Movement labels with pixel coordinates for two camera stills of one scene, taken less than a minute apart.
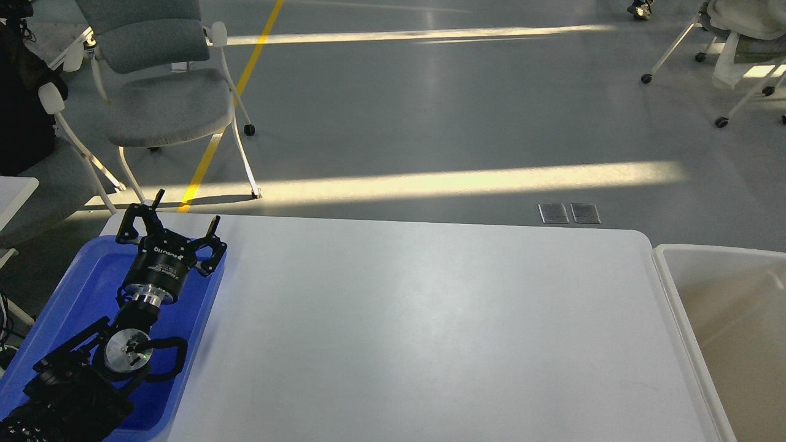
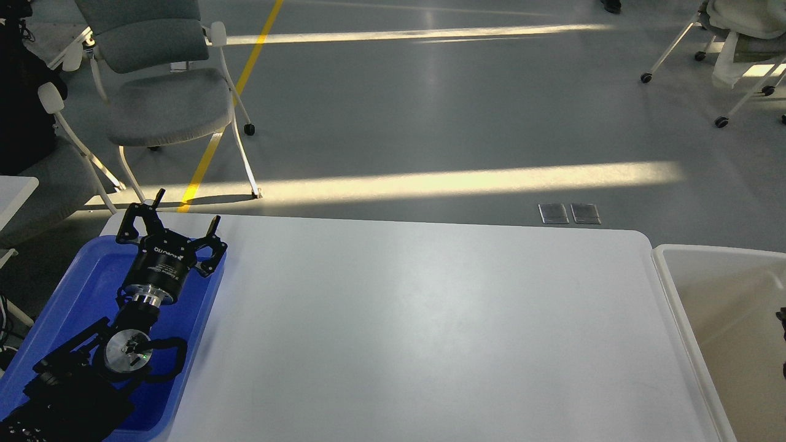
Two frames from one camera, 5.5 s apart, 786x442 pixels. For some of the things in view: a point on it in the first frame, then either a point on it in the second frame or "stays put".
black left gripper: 159,271 stays put
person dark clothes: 641,8 -> 611,6
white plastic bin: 731,301 stays put
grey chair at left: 67,177 stays put
